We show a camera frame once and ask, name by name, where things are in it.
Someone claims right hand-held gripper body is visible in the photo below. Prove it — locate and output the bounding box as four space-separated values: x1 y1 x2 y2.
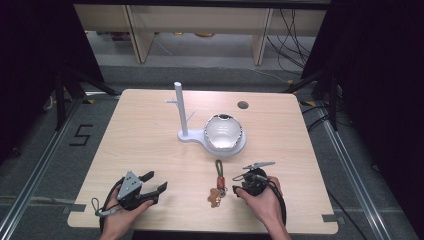
231 161 277 198

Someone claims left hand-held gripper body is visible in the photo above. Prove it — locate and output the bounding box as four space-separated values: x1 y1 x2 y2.
116 170 158 212

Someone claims keychain with brown bear charm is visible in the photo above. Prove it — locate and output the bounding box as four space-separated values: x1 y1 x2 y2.
206 159 229 209

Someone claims white hanger stand with dish base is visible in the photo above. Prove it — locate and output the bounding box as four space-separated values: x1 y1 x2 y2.
164 81 248 159

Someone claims person's right hand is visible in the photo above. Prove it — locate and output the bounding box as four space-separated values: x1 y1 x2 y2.
236 175 285 229

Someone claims person's left hand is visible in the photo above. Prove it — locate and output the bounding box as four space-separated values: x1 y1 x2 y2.
100 190 155 235

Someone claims grey tape strip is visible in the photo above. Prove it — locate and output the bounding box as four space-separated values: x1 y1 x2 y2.
321 213 340 224
62 202 87 215

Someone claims black metal stand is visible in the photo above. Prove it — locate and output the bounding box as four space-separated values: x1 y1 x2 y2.
282 65 342 132
53 65 120 132

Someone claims black curtain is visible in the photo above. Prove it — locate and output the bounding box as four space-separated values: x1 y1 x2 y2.
301 0 424 234
0 0 105 164

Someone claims beige wooden bench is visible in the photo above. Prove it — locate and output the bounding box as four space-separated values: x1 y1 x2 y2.
73 4 328 67

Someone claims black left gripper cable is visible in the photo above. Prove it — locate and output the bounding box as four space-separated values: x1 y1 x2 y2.
90 177 125 234

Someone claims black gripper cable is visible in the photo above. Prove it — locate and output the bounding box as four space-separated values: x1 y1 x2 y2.
263 179 288 228
90 177 125 234

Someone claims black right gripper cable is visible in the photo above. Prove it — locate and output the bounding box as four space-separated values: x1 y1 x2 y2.
263 179 288 228

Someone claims black floor cable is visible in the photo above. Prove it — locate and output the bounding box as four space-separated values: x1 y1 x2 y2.
300 102 338 133

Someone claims aluminium floor rail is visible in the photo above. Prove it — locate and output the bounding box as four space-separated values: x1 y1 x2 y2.
313 99 422 240
0 90 88 240

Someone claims white floor cable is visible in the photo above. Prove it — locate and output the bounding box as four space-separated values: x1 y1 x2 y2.
245 65 292 85

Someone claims bundle of black hanging cables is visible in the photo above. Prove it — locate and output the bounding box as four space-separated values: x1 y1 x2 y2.
265 8 318 76

